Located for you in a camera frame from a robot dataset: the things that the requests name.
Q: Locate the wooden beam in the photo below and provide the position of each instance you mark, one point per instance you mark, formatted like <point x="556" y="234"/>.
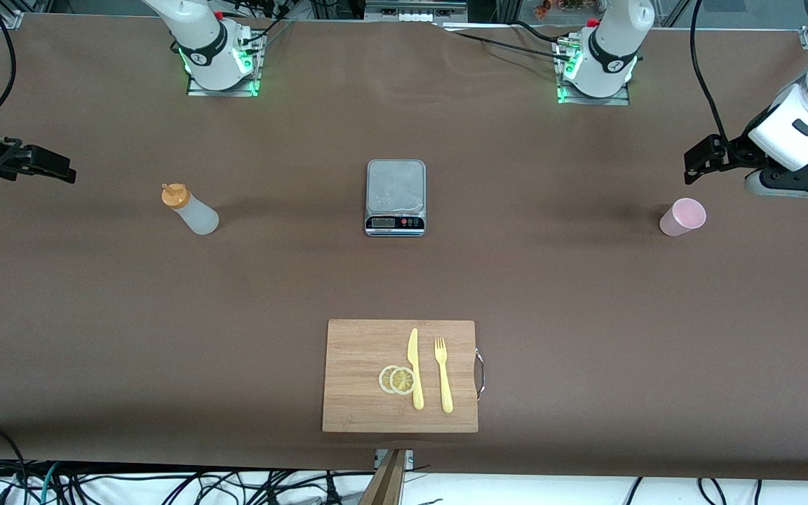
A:
<point x="386" y="484"/>

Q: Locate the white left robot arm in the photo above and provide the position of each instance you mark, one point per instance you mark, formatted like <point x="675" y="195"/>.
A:
<point x="611" y="42"/>

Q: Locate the bamboo cutting board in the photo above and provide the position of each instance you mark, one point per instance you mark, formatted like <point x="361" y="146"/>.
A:
<point x="355" y="393"/>

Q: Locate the grey metal frame with strip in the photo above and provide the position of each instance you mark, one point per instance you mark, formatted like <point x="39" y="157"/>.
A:
<point x="414" y="15"/>

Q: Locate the translucent sauce bottle orange cap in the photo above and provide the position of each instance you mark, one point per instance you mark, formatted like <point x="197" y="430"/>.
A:
<point x="197" y="216"/>

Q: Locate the pink plastic cup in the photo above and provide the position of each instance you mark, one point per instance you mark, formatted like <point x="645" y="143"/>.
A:
<point x="681" y="217"/>

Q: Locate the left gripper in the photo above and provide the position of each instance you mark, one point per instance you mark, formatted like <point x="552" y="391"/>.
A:
<point x="738" y="149"/>

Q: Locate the yellow lemon slice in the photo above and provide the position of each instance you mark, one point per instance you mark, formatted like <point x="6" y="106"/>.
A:
<point x="384" y="379"/>
<point x="402" y="381"/>

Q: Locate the small metal table bracket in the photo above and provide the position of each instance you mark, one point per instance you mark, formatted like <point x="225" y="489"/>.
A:
<point x="409" y="457"/>

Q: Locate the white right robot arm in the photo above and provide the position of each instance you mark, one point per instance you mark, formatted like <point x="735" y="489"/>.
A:
<point x="200" y="35"/>

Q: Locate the yellow plastic fork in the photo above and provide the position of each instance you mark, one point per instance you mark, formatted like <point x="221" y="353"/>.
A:
<point x="446" y="393"/>

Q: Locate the silver digital kitchen scale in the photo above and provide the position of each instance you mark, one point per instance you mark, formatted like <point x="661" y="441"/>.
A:
<point x="395" y="189"/>

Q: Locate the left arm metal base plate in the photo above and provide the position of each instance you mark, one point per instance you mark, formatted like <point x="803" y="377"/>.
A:
<point x="618" y="102"/>

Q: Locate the yellow plastic knife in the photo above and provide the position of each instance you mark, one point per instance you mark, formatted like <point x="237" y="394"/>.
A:
<point x="417" y="393"/>

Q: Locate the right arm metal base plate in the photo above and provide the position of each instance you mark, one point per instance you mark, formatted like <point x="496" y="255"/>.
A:
<point x="197" y="91"/>

